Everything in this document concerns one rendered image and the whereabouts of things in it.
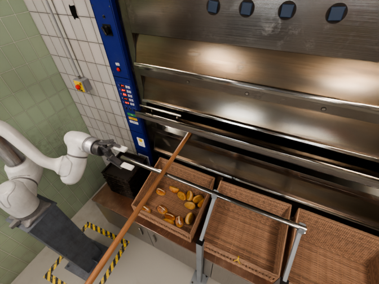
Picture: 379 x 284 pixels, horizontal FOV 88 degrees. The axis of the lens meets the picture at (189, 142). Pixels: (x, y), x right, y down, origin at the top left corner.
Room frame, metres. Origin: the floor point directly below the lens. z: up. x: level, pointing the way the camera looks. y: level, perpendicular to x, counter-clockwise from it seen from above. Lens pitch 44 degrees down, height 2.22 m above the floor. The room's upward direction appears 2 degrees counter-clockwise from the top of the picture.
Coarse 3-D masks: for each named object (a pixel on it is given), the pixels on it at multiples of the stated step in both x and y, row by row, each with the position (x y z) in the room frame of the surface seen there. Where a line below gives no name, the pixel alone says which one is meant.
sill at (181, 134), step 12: (168, 132) 1.21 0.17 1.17; (180, 132) 1.20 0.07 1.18; (204, 144) 1.07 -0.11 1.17; (216, 144) 1.05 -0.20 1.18; (240, 156) 0.94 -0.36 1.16; (252, 156) 0.92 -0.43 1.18; (264, 156) 0.91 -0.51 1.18; (276, 168) 0.82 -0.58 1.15; (288, 168) 0.80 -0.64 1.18; (300, 168) 0.79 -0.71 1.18; (312, 180) 0.72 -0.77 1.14; (324, 180) 0.70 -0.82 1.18; (336, 180) 0.69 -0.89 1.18; (348, 180) 0.69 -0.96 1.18; (360, 192) 0.61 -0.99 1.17; (372, 192) 0.60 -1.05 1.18
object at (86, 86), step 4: (76, 80) 1.51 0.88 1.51; (80, 80) 1.50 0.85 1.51; (84, 80) 1.51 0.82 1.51; (88, 80) 1.54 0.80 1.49; (76, 84) 1.51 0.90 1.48; (84, 84) 1.49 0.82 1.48; (88, 84) 1.52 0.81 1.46; (80, 88) 1.50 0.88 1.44; (84, 88) 1.48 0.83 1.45; (88, 88) 1.51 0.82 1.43
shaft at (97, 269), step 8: (176, 152) 0.96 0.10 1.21; (160, 176) 0.76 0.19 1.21; (152, 184) 0.70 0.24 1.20; (152, 192) 0.65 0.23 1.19; (144, 200) 0.59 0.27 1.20; (136, 208) 0.54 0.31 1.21; (128, 224) 0.46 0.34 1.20; (120, 232) 0.42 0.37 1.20; (120, 240) 0.38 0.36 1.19; (112, 248) 0.34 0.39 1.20; (104, 256) 0.31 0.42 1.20; (104, 264) 0.28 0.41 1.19; (96, 272) 0.25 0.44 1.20; (88, 280) 0.22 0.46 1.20
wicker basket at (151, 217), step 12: (168, 168) 1.18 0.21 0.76; (168, 180) 1.14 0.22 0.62; (192, 180) 1.05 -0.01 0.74; (204, 180) 1.01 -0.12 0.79; (144, 192) 0.98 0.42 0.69; (168, 192) 1.03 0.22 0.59; (192, 192) 1.01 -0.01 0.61; (204, 192) 0.97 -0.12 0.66; (132, 204) 0.84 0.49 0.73; (156, 204) 0.91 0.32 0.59; (168, 204) 0.91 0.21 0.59; (180, 204) 0.90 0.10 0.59; (204, 204) 0.79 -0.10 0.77; (144, 216) 0.78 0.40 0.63; (156, 216) 0.73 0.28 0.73; (168, 228) 0.67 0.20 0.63; (180, 228) 0.69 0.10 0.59; (192, 228) 0.62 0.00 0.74
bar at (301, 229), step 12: (156, 168) 0.85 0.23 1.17; (180, 180) 0.74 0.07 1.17; (216, 192) 0.64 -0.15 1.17; (240, 204) 0.56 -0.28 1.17; (276, 216) 0.48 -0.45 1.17; (204, 228) 0.50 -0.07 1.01; (300, 228) 0.41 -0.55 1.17; (204, 240) 0.45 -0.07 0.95; (288, 264) 0.29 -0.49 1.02; (192, 276) 0.48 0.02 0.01; (204, 276) 0.47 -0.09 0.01
